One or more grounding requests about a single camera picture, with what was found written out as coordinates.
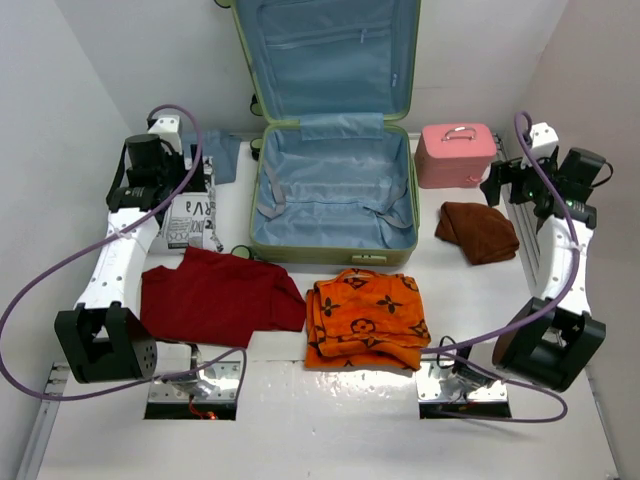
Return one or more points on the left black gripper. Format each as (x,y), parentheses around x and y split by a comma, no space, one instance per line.
(177,158)

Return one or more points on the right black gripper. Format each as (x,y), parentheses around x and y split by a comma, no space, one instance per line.
(503,172)

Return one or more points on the pink cosmetic case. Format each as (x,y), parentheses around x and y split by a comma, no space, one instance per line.
(454,155)

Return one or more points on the brown towel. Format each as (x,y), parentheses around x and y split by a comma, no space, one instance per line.
(483,233)

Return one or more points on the white newspaper print garment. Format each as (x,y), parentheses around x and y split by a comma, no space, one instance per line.
(191,219)

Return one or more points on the light blue cloth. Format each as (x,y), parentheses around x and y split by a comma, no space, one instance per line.
(219,161)

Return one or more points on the red shirt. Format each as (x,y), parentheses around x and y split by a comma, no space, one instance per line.
(219,299)

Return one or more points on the green suitcase blue lining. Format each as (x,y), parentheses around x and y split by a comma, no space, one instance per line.
(335,181)

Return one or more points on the orange patterned towel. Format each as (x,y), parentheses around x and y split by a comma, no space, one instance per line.
(362,318)

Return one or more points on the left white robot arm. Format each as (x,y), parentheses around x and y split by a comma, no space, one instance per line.
(102,336)

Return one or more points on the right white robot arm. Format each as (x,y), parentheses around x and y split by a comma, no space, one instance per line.
(554,335)

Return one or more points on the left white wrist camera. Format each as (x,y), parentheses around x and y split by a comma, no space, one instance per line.
(168,128)

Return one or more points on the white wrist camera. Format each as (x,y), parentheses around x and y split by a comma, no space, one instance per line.
(544,140)
(168,128)

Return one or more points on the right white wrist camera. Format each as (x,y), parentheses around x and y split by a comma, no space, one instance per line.
(544,140)

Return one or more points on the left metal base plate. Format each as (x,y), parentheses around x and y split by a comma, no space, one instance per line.
(202,373)

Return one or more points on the metal base plate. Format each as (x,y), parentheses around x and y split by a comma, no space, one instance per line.
(202,373)
(443,381)

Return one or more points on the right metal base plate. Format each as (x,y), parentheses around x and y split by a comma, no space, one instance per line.
(443,381)

